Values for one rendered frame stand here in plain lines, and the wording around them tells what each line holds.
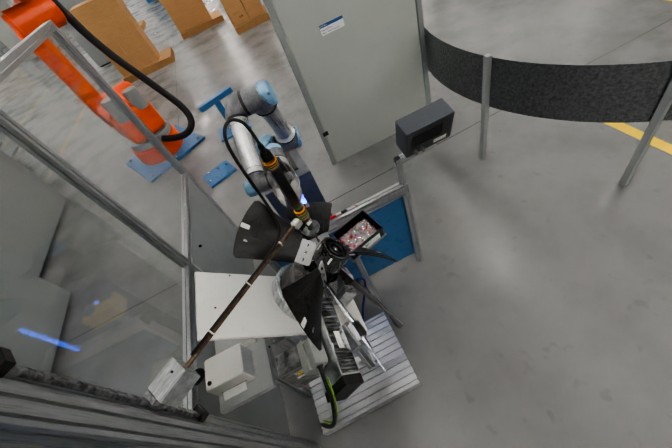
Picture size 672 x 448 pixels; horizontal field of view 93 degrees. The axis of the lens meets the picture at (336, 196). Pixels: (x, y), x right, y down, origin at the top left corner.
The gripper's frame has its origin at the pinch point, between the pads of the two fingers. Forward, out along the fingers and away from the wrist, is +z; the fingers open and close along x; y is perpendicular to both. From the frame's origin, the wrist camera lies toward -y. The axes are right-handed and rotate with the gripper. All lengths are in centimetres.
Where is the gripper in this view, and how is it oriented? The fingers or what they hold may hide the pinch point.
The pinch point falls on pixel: (291, 199)
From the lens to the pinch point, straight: 106.6
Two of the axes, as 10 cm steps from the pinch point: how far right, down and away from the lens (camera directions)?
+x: -8.9, 4.5, -0.4
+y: 2.9, 6.4, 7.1
